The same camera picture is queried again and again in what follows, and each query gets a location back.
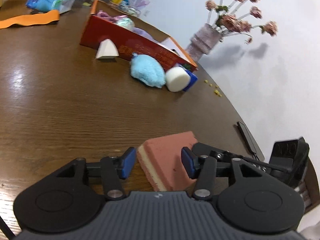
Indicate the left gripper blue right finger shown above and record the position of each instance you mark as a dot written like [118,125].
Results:
[190,163]

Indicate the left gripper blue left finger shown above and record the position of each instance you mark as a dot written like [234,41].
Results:
[126,163]

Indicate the pink and cream sponge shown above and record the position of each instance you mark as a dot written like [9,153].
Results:
[160,159]

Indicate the blue tissue packet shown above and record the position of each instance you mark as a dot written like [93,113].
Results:
[191,79]

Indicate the white cylindrical sponge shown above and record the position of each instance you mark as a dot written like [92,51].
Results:
[177,79]

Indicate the light blue fluffy pouch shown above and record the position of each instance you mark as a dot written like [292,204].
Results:
[148,70]

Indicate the purple fluffy towel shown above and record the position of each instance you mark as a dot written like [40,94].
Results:
[144,34]

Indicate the clear bag of cotton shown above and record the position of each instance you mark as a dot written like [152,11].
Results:
[126,23]

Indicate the pink satin pouch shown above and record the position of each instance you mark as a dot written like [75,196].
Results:
[107,17]

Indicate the black phone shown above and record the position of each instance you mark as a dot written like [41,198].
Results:
[248,139]

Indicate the yellow crumbs on table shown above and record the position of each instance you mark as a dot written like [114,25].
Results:
[215,87]

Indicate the white triangular sponge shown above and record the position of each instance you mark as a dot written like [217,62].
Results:
[107,50]

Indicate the pink textured vase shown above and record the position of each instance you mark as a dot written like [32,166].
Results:
[202,42]

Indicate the red cardboard box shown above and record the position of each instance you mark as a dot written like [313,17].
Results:
[163,47]

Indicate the dried pink roses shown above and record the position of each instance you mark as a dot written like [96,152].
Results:
[229,18]

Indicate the blue wet wipes pack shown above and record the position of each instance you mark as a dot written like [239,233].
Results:
[61,6]

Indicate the cluttered wire storage rack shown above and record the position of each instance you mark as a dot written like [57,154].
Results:
[130,7]

